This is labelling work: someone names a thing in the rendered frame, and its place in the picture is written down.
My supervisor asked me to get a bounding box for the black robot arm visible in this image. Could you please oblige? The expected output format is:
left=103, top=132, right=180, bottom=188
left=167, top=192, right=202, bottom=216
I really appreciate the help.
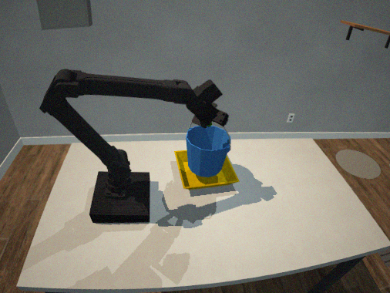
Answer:
left=40, top=69, right=229, bottom=199

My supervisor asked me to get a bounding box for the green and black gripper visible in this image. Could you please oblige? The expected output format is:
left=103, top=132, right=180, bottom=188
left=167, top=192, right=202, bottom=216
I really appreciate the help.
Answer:
left=192, top=103, right=217, bottom=128

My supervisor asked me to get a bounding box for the yellow paint tray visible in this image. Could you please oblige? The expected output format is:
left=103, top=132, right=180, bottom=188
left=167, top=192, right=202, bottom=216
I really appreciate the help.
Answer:
left=174, top=150, right=240, bottom=190

